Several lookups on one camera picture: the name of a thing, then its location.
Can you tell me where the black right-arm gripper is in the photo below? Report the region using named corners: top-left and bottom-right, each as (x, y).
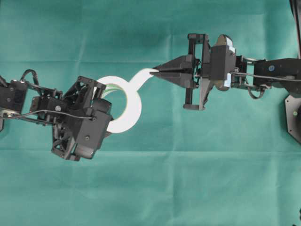
top-left (151, 33), bottom-right (213, 110)

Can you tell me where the green table cloth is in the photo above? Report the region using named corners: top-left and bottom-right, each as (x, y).
top-left (0, 0), bottom-right (301, 226)

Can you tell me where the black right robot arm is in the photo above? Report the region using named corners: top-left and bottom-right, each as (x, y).
top-left (151, 33), bottom-right (301, 111)

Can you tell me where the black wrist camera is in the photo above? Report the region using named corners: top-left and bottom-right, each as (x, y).
top-left (199, 34), bottom-right (237, 106)
top-left (72, 98), bottom-right (112, 159)

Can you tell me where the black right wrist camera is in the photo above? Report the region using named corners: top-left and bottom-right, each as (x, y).
top-left (199, 34), bottom-right (237, 106)

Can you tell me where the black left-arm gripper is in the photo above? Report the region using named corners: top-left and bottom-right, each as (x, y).
top-left (51, 76), bottom-right (106, 161)

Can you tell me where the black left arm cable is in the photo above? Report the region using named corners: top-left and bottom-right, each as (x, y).
top-left (4, 109), bottom-right (95, 121)

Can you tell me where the white duct tape roll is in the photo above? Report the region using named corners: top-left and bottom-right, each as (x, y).
top-left (97, 68), bottom-right (158, 133)

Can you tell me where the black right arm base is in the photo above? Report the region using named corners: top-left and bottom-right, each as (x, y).
top-left (285, 95), bottom-right (301, 143)

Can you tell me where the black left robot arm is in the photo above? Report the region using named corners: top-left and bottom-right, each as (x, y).
top-left (0, 69), bottom-right (113, 161)

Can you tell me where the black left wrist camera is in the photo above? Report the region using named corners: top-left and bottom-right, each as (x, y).
top-left (72, 98), bottom-right (112, 159)

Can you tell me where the black cable top right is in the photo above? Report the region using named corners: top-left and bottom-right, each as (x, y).
top-left (288, 0), bottom-right (301, 58)

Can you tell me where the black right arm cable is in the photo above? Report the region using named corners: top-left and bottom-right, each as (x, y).
top-left (231, 72), bottom-right (301, 81)

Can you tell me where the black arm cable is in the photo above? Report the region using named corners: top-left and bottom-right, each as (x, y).
top-left (4, 109), bottom-right (95, 121)
top-left (231, 72), bottom-right (301, 81)

